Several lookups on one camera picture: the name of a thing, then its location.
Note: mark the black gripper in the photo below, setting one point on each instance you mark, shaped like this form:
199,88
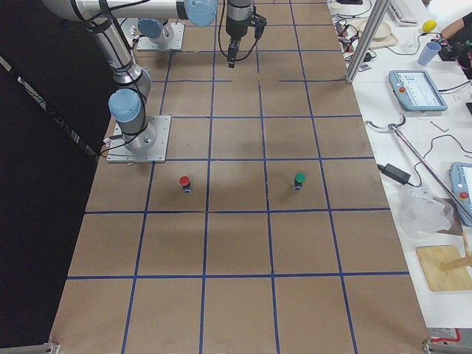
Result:
235,26

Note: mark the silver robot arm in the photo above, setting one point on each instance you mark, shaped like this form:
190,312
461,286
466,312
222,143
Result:
237,15
127,104

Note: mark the red push button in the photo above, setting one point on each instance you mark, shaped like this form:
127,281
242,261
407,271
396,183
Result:
185,183

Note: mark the green push button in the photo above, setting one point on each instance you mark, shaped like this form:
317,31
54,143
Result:
299,180

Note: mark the beige bowl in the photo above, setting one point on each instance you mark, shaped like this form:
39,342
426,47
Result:
383,31

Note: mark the metal cane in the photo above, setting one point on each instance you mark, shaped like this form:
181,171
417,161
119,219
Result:
395,128

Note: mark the far teach pendant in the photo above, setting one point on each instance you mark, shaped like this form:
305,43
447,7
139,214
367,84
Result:
416,91

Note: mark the teach pendant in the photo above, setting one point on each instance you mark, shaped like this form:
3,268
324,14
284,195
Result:
460,175
416,91

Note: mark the yellow ball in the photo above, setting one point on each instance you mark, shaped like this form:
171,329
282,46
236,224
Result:
429,25

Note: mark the blue plastic cup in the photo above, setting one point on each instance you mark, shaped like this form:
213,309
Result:
430,50

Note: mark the black power adapter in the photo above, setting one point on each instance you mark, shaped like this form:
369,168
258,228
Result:
396,174

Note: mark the clear plastic bag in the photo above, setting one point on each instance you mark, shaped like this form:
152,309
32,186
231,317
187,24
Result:
419,212

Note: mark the near teach pendant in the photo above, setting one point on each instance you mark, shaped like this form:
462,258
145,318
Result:
460,175

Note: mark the wooden cutting board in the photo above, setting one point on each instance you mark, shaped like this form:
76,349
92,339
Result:
444,268

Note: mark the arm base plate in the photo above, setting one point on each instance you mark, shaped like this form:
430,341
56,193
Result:
160,37
155,147

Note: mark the aluminium frame post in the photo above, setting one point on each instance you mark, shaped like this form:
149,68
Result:
373,22

